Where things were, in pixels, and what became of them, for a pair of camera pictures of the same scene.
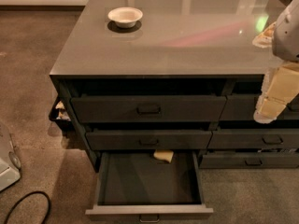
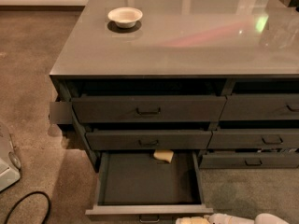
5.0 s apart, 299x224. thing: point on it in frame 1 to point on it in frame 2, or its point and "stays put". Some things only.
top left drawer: [148, 108] stays put
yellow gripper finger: [279, 86] to [192, 220]
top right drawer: [243, 106] stays put
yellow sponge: [164, 155] stays put
